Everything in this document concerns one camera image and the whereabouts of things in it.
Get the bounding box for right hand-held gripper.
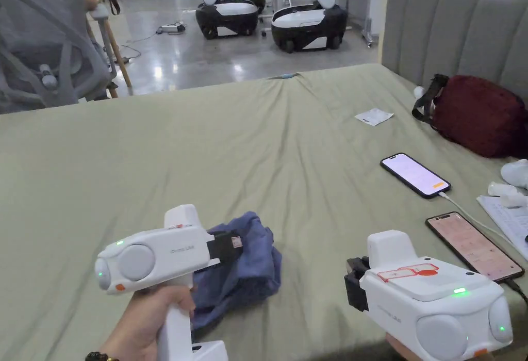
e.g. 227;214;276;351
344;230;514;361

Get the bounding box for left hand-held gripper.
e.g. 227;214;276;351
94;204;244;361

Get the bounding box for dark blue garment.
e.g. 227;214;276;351
191;211;283;332

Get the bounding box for person's right hand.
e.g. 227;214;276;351
385;333;404;361

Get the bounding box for person's left hand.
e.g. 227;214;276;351
100;283;196;361

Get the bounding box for phone with pink screen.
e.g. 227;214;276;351
425;211;525;283

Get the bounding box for bed with pale green sheet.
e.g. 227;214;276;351
0;63;528;361

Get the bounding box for printed paper sheets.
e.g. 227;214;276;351
477;193;528;260

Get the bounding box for phone with white screen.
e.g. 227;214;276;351
379;153;451;200

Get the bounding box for dark red bag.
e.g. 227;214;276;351
411;74;528;159

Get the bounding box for small white paper packet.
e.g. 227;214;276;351
354;108;394;127

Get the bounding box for wooden stool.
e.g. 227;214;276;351
87;5;134;99

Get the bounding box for grey mesh office chair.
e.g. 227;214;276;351
0;0;119;114

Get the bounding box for grey padded headboard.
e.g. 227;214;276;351
381;0;528;104

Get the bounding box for black charging cable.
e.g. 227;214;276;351
506;280;528;301

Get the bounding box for white charging cable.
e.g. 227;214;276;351
438;191;514;243

